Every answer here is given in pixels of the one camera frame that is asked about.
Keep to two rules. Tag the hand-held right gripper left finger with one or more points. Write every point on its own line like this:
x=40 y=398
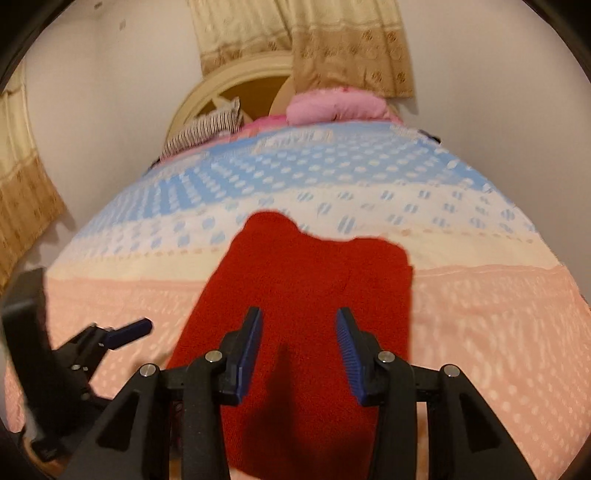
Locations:
x=247 y=364

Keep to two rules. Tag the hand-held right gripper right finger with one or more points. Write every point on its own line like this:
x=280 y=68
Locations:
x=349 y=360

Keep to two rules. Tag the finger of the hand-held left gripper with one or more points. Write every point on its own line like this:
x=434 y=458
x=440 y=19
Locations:
x=131 y=331

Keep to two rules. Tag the red knit garment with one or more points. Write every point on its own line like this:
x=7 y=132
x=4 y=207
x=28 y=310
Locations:
x=300 y=277

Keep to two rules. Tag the pink and blue dotted blanket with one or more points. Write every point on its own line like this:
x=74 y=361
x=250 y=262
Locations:
x=461 y=300

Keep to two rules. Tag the beige floral curtain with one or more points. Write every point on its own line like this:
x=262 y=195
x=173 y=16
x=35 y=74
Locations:
x=323 y=41
x=23 y=194

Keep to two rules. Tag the striped pillow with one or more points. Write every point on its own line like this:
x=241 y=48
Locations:
x=198 y=131

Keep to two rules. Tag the pink bedsheet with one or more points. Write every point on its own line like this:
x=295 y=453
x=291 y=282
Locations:
x=263 y=123

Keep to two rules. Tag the cream wooden headboard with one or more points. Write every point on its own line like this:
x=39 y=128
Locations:
x=198 y=99

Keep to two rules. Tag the pink pillow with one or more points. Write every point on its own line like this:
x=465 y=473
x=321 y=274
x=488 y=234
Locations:
x=332 y=108

